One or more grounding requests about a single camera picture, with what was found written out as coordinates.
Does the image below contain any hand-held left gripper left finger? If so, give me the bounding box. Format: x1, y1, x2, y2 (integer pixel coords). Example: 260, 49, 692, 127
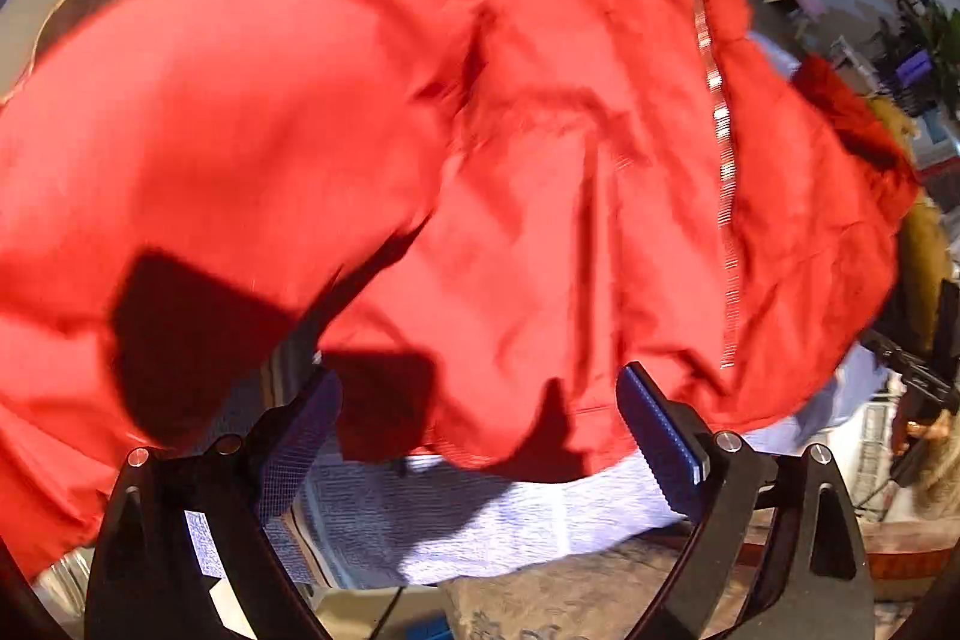
84, 364, 344, 640

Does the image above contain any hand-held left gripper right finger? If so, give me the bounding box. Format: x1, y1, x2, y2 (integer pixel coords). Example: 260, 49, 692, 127
615, 361, 877, 640

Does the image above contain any red jacket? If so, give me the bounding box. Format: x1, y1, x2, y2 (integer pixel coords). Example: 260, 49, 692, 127
0, 0, 922, 581

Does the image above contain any tan furry cloth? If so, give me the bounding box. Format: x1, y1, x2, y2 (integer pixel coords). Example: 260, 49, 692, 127
862, 96, 957, 356

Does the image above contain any brown patterned cloth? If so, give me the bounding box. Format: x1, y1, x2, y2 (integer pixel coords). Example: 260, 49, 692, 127
441, 539, 758, 640

